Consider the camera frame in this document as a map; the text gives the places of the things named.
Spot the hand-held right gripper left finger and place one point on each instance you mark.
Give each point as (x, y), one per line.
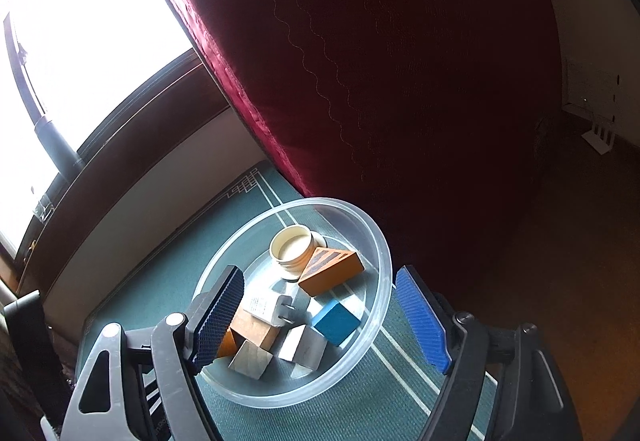
(220, 321)

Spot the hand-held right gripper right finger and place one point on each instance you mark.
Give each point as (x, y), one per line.
(422, 321)

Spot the orange striped wooden wedge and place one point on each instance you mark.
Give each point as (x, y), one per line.
(227, 346)
(330, 273)

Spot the plain wooden block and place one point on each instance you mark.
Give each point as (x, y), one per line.
(255, 331)

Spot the white plug charger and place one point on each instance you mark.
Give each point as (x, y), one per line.
(267, 308)

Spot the white striped wooden wedge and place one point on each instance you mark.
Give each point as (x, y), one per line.
(250, 360)
(305, 346)

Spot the clear plastic bowl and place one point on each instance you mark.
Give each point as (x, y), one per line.
(235, 236)

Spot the blue wooden cube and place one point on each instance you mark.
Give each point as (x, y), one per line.
(336, 321)

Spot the cream threaded plastic cap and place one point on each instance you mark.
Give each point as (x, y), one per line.
(292, 246)

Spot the green table mat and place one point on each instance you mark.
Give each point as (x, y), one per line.
(350, 396)

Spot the dark grey pole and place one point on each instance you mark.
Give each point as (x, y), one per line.
(55, 141)

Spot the red quilted curtain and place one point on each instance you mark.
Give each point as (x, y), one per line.
(375, 71)

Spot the white plastic stand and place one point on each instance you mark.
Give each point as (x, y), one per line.
(600, 138)

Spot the wooden framed window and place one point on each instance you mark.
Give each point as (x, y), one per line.
(90, 21)

